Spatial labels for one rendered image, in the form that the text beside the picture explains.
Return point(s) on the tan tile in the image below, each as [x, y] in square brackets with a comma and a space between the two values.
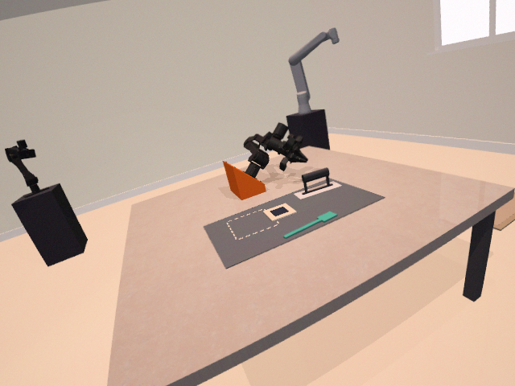
[279, 212]

